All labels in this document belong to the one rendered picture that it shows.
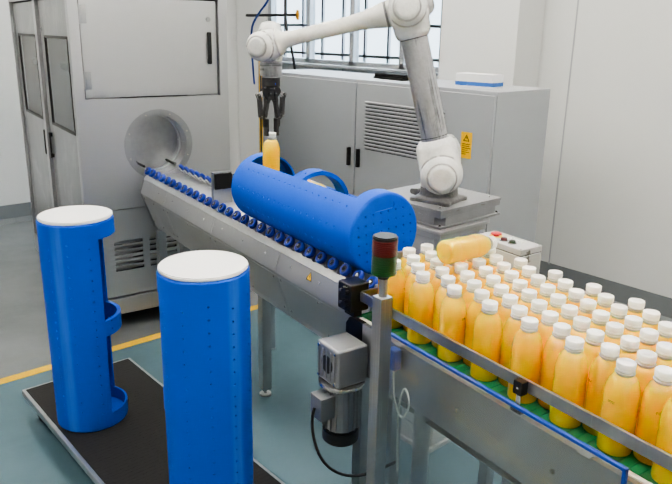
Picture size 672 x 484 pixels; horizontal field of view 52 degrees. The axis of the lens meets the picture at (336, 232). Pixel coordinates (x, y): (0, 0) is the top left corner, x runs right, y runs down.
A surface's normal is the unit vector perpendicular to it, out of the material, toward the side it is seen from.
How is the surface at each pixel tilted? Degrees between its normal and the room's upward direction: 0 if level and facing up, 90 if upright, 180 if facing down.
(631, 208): 90
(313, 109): 90
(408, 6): 85
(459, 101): 90
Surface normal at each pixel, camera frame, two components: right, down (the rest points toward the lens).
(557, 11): -0.76, 0.17
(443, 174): -0.11, 0.39
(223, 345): 0.53, 0.25
